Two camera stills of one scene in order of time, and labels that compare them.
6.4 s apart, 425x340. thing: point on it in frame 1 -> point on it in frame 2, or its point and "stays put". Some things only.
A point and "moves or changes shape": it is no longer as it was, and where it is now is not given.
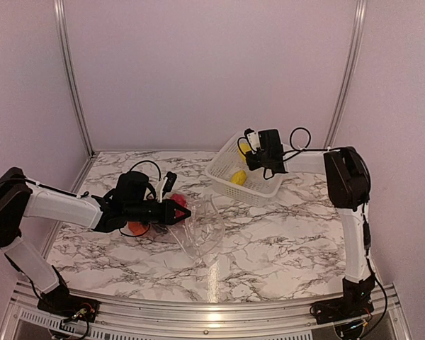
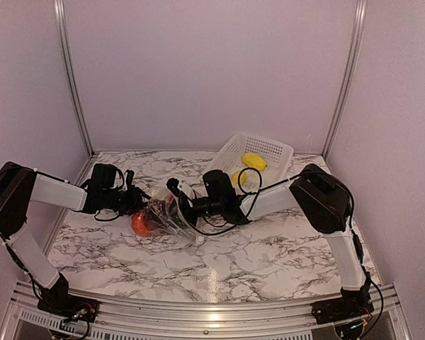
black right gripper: [253, 166] -> [186, 210]
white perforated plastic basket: [227, 172] stays put
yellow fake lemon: [245, 148] moves or changes shape
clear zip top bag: [197, 235] moves or changes shape
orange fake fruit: [137, 227] stays put
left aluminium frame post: [89, 151] stays put
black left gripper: [168, 214] -> [136, 203]
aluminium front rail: [118, 319] stays put
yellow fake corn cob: [239, 178] stays put
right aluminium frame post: [361, 6] stays put
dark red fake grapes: [160, 228] moves or changes shape
